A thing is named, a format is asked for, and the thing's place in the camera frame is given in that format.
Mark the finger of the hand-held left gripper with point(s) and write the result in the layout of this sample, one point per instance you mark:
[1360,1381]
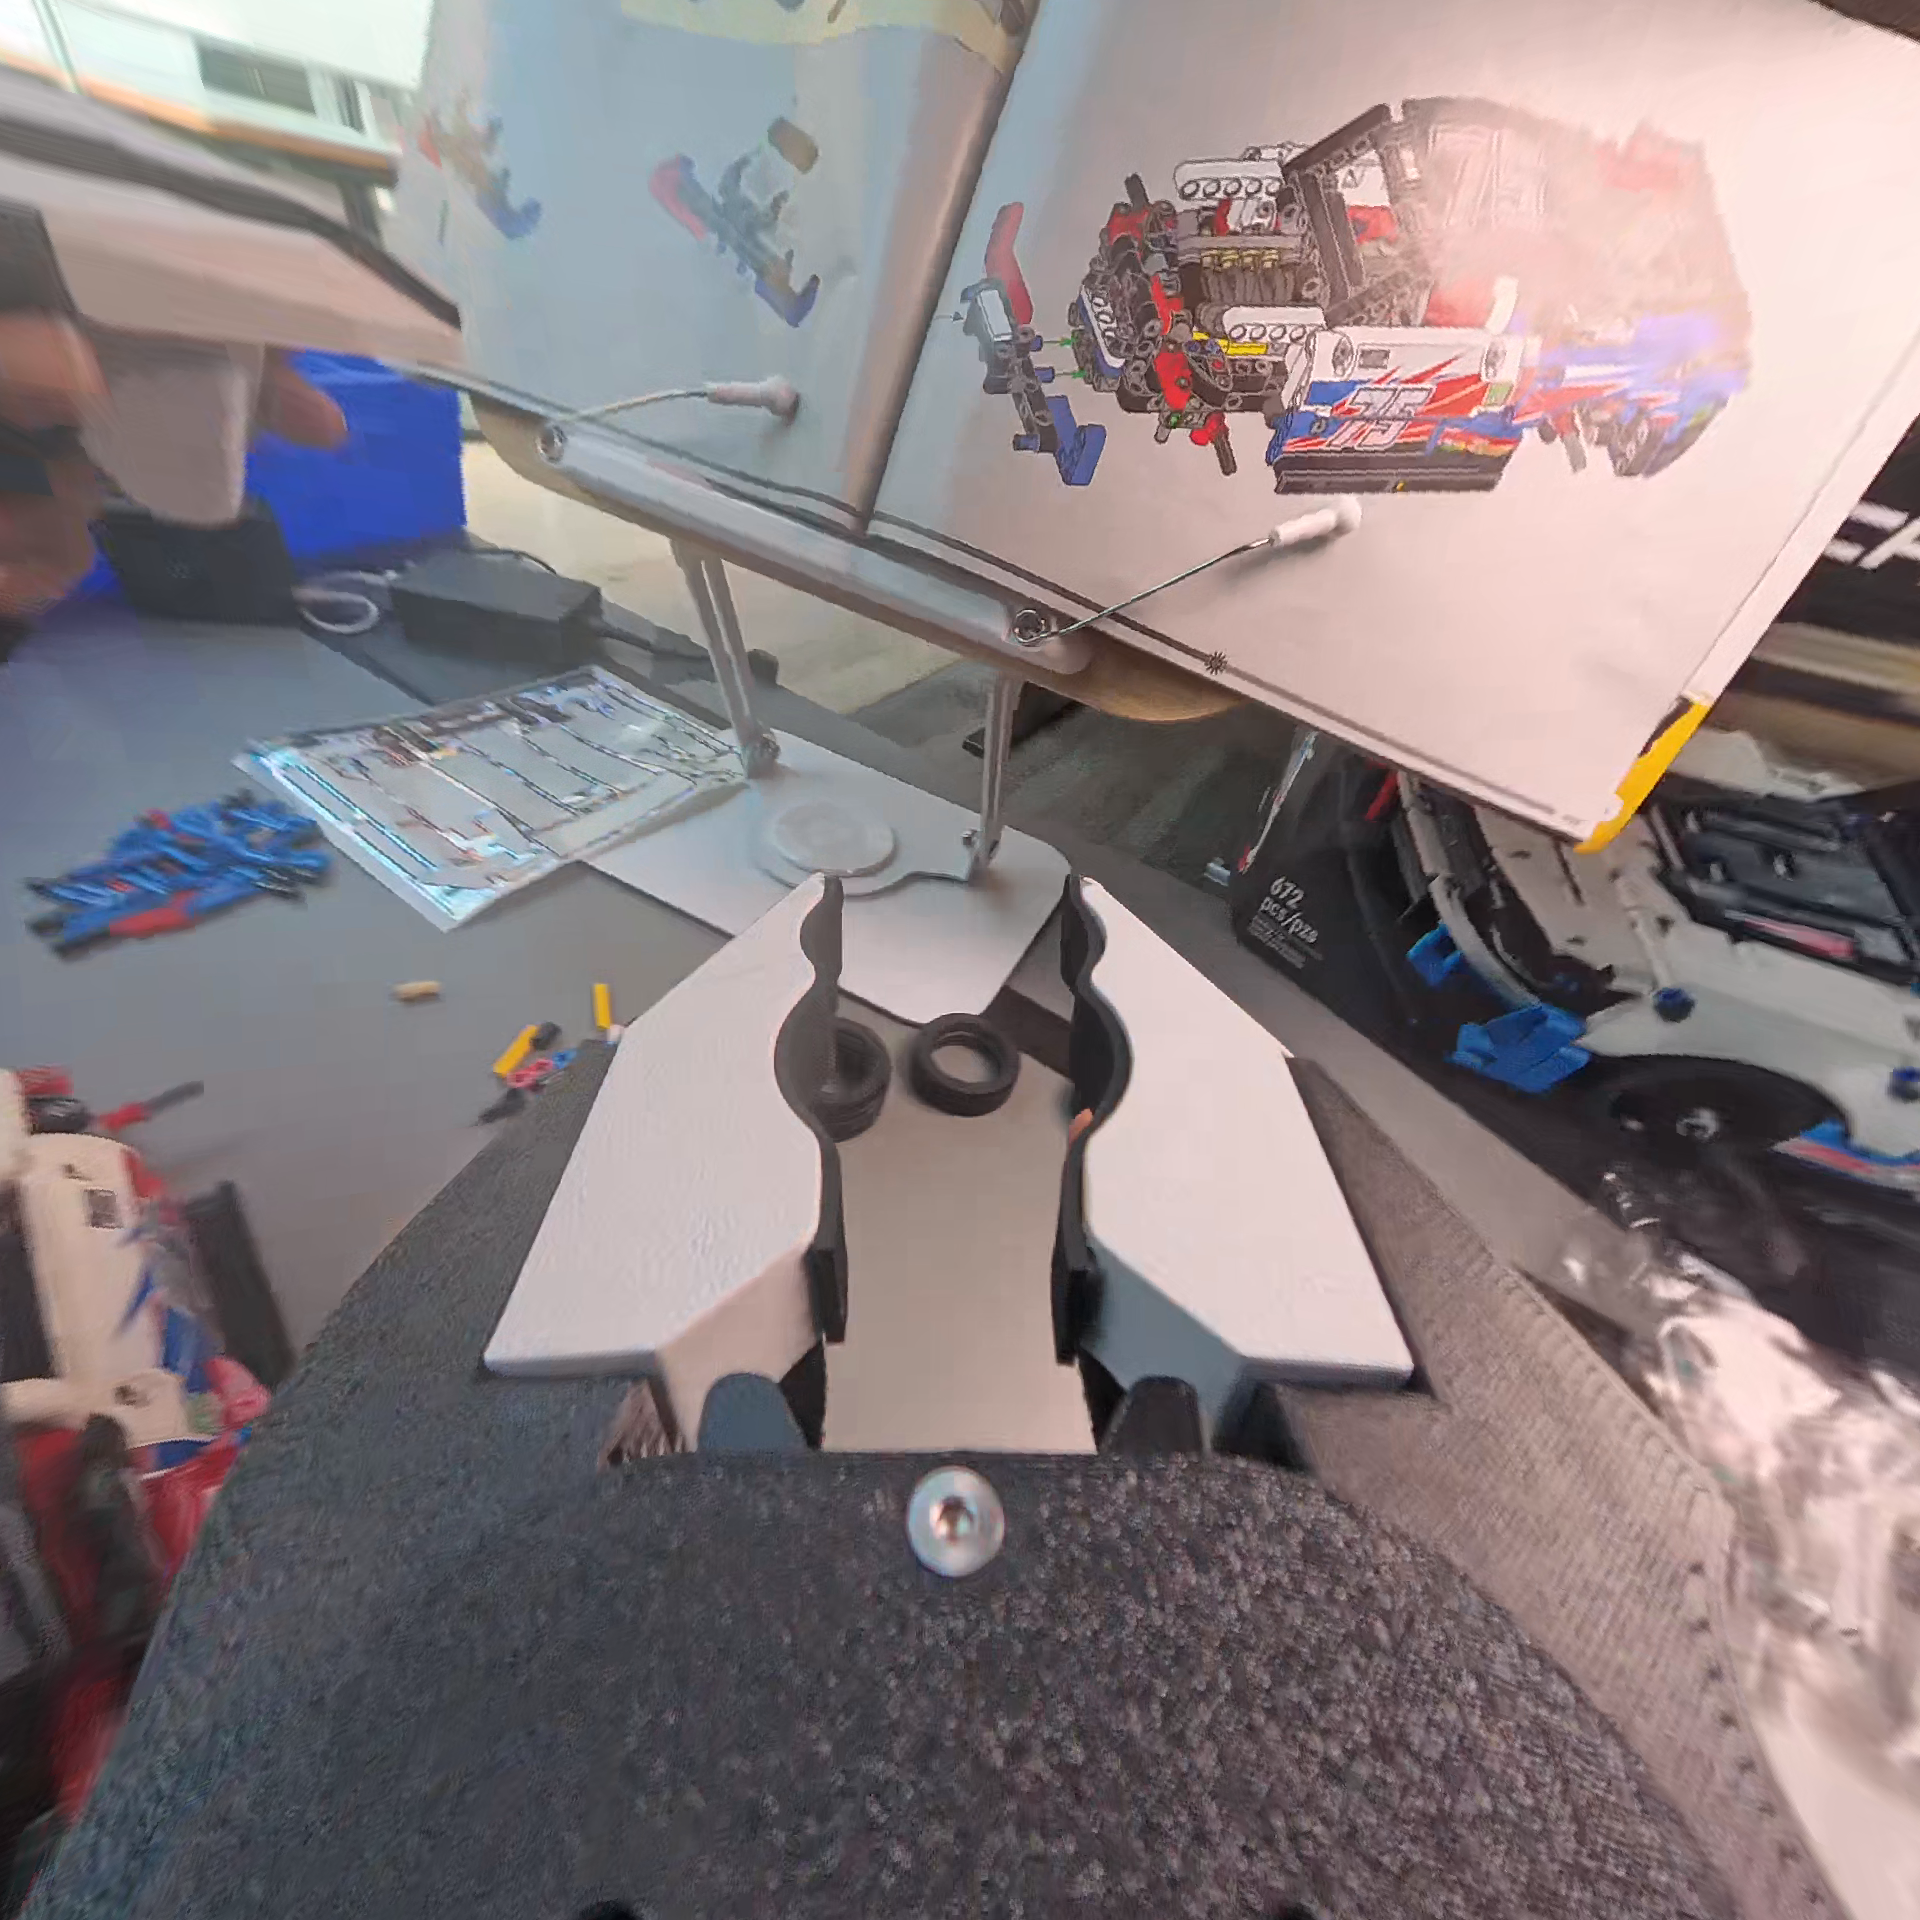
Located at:
[223,269]

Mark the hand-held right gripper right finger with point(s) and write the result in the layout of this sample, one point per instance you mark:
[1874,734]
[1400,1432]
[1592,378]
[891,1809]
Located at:
[1231,1199]

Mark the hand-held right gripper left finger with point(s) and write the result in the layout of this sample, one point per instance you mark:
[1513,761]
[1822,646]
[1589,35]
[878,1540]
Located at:
[658,1199]

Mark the partly built toy race car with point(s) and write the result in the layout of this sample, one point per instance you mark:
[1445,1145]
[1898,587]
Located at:
[88,1246]

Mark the grey desk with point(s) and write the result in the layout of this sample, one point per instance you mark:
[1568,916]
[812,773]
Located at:
[300,1052]

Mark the person's left hand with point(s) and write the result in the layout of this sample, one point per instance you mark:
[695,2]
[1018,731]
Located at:
[43,368]

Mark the black case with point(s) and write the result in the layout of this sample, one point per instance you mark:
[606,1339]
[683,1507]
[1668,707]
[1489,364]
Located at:
[196,570]

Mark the pile of mixed small pieces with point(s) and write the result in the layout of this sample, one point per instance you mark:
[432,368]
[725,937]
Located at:
[523,1052]

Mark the blue plastic bin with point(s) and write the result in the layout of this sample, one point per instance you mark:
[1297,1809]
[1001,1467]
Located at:
[376,451]

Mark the black toy tyre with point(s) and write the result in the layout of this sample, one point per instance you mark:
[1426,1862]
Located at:
[937,1089]
[858,1079]

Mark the black power adapter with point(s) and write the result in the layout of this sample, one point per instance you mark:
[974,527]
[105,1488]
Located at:
[496,600]

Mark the pile of blue red pins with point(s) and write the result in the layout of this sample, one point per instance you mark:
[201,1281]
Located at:
[181,872]

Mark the shiny sticker sheet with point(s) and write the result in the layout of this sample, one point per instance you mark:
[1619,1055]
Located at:
[449,797]

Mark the black toy car box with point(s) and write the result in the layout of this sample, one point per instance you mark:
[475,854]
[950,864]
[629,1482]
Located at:
[1649,960]

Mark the silver book stand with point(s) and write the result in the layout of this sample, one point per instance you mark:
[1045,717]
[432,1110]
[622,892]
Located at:
[778,525]

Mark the open instruction booklet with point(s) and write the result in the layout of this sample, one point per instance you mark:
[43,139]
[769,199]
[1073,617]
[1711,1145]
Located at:
[1352,600]

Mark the clear plastic bag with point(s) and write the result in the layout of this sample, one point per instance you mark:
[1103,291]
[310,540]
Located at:
[1799,1425]

